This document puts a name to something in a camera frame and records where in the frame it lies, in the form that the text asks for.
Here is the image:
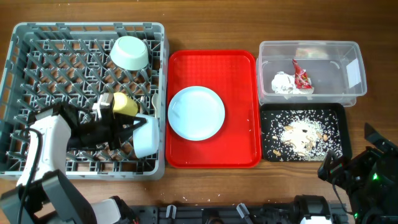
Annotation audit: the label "red plastic tray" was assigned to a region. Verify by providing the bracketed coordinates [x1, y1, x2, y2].
[165, 50, 262, 169]

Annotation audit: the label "red snack wrapper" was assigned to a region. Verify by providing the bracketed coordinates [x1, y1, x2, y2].
[292, 59, 312, 89]

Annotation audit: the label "rice and food scraps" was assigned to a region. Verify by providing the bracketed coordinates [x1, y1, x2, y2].
[261, 110, 343, 162]

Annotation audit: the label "white plastic spoon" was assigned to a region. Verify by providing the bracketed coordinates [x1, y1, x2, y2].
[151, 93, 160, 118]

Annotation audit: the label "black plastic tray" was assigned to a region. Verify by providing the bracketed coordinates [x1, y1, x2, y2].
[260, 103, 353, 159]

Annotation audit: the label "green bowl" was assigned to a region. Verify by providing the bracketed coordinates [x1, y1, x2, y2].
[109, 36, 149, 71]

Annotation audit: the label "clear plastic bin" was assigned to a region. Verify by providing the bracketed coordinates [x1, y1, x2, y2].
[256, 40, 367, 107]

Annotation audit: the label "yellow plastic cup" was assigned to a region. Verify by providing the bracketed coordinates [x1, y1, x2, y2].
[113, 92, 138, 116]

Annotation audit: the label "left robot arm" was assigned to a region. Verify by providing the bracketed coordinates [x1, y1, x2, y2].
[1, 103, 147, 223]

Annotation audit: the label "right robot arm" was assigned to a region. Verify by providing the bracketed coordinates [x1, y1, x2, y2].
[318, 123, 397, 223]

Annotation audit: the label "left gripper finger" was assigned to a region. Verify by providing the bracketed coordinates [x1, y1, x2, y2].
[116, 113, 147, 128]
[117, 127, 135, 148]

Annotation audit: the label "white plastic fork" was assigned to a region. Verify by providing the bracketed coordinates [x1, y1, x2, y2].
[139, 96, 146, 114]

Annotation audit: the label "light blue plate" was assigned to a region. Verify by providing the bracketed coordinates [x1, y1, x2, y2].
[167, 86, 226, 141]

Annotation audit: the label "white tissue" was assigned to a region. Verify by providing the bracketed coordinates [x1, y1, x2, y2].
[271, 72, 314, 94]

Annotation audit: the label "grey dishwasher rack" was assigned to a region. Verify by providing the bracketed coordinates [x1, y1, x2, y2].
[1, 22, 169, 180]

